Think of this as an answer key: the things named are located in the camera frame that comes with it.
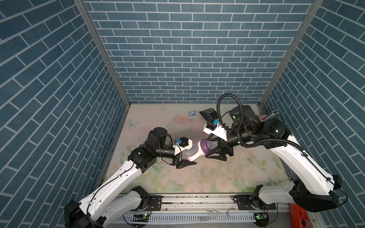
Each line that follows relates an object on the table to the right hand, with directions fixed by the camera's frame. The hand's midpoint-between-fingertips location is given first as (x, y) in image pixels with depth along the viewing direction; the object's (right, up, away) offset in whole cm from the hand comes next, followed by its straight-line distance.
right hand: (210, 146), depth 57 cm
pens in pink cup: (+47, +13, +38) cm, 62 cm away
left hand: (-5, -5, +6) cm, 9 cm away
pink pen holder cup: (+45, +11, +44) cm, 64 cm away
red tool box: (+43, -35, +8) cm, 56 cm away
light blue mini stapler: (-7, +15, +54) cm, 57 cm away
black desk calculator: (+8, +15, +55) cm, 57 cm away
